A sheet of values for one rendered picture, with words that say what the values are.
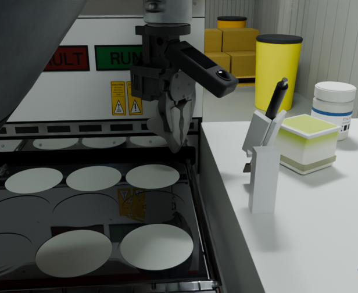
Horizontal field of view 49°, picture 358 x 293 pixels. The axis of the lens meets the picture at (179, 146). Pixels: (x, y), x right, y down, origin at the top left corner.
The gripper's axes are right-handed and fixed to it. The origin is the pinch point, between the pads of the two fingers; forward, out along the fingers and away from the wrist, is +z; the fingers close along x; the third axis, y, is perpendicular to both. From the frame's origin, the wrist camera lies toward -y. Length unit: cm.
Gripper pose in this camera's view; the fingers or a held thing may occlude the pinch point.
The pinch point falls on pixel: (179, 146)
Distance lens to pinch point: 67.9
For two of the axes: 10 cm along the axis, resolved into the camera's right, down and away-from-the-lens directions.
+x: -5.5, 3.2, -7.7
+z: 0.0, 9.2, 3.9
